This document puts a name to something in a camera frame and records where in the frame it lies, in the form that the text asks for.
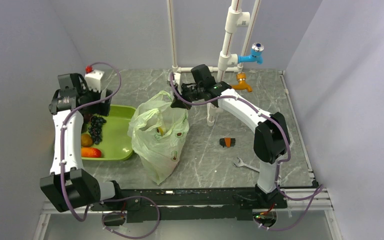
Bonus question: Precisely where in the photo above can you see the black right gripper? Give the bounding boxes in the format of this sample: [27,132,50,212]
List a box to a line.
[171,81,205,110]

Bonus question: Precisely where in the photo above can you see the light green plastic bag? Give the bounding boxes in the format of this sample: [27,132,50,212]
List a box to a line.
[127,90,190,185]

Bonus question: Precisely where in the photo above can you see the dark fake grape bunch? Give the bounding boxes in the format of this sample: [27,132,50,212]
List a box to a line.
[88,115,107,145]

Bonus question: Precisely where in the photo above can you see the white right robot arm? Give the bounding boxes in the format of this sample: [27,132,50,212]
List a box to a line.
[167,64,290,208]

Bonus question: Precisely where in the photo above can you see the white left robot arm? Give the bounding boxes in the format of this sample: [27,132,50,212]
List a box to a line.
[39,70,124,212]

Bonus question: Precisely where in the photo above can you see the brown fake kiwi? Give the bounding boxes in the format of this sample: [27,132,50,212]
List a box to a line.
[80,133,94,148]

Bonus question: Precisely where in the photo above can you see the orange fake carrot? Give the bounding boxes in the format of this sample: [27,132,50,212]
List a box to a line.
[81,147,103,158]

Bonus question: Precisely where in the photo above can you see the black orange small tool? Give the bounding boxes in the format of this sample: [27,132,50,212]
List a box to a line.
[219,137,236,148]

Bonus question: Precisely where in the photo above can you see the orange plastic faucet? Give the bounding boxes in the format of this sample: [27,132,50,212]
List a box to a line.
[231,72,253,93]

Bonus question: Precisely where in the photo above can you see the green plastic basin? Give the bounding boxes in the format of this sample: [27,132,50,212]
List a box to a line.
[81,104,136,161]

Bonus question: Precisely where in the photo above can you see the silver metal wrench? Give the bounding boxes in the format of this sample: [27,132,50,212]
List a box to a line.
[232,157,260,173]

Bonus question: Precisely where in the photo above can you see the blue plastic faucet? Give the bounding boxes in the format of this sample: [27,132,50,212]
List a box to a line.
[237,42,264,65]

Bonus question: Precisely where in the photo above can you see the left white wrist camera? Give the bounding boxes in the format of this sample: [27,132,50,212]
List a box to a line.
[84,65,105,93]

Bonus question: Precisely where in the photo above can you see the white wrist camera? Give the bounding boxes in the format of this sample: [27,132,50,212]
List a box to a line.
[168,72,183,95]
[84,65,105,93]

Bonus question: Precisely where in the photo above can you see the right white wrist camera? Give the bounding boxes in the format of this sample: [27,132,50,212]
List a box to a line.
[168,72,183,95]

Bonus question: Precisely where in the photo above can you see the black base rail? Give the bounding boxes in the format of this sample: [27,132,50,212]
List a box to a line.
[91,186,288,223]

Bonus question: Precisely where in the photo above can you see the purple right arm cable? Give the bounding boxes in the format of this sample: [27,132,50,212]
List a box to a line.
[168,72,325,202]

